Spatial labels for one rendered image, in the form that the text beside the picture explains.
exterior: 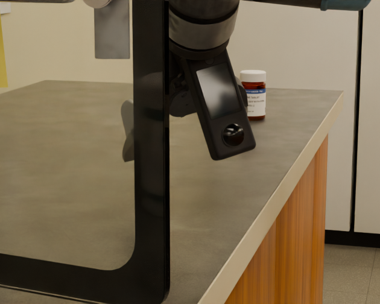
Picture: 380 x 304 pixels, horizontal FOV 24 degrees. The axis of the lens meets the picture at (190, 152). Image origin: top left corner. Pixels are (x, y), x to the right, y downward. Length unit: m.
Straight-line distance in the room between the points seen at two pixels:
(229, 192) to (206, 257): 0.24
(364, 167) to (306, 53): 0.54
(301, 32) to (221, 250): 2.89
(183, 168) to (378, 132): 2.58
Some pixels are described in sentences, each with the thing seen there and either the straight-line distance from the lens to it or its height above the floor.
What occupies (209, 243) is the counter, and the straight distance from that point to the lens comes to 0.88.
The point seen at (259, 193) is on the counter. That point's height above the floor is 0.94.
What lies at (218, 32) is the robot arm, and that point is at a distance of 0.86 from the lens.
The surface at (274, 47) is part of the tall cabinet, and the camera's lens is 3.73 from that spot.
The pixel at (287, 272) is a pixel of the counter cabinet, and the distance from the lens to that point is 1.46.
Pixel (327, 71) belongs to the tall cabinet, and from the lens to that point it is 3.71.
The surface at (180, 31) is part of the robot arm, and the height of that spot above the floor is 1.15.
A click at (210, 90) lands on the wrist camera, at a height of 1.09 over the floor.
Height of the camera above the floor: 1.22
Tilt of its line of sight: 12 degrees down
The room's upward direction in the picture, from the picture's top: straight up
